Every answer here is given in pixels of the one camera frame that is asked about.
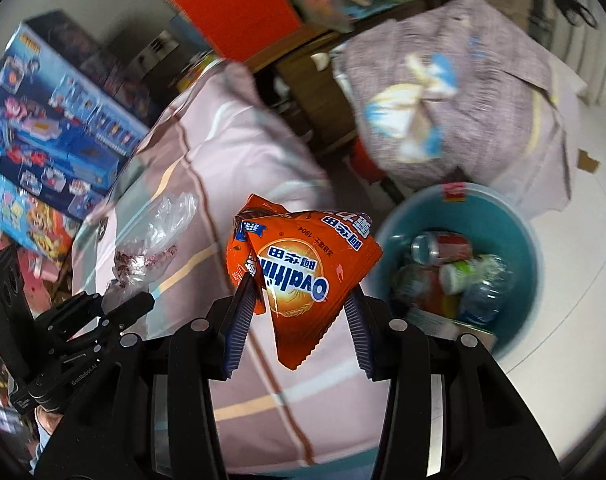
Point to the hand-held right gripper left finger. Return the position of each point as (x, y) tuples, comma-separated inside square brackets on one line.
[(238, 327)]

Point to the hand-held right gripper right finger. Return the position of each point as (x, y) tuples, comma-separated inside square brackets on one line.
[(359, 335)]

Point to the clear plastic bag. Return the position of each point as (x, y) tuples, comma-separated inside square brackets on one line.
[(168, 215)]

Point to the orange cardboard box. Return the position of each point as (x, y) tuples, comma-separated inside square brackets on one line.
[(223, 0)]

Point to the red round object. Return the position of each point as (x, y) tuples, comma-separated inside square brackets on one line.
[(368, 162)]

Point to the red drink can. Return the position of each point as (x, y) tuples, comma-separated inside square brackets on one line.
[(453, 249)]

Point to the brown cardboard piece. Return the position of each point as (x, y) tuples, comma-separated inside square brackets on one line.
[(588, 161)]

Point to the plastic bottle with blue label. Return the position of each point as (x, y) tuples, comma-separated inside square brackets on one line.
[(483, 300)]

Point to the olive grey box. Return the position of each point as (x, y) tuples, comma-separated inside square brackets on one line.
[(483, 340)]

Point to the yellow orange toy box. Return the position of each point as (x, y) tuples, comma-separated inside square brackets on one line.
[(33, 220)]

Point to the pale grey box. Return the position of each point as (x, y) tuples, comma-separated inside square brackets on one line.
[(428, 318)]

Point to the wooden cabinet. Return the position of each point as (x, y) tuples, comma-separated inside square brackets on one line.
[(313, 100)]

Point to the pink striped bed sheet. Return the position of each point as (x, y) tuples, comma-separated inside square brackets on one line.
[(223, 160)]

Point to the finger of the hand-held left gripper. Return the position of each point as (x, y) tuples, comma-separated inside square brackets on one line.
[(128, 307)]

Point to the grey patterned cloth bundle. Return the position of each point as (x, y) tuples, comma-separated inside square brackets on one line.
[(483, 85)]

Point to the large blue toy box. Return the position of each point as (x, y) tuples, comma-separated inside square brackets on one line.
[(58, 110)]

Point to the orange snack bag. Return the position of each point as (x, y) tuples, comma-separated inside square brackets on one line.
[(303, 270)]

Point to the white green cup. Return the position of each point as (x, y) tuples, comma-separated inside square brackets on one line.
[(458, 275)]

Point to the dark purple toy box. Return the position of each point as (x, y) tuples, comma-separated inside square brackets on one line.
[(118, 75)]

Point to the teal plastic bin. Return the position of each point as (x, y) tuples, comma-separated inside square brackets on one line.
[(518, 260)]

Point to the red snack packet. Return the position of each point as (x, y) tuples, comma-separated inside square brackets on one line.
[(435, 297)]

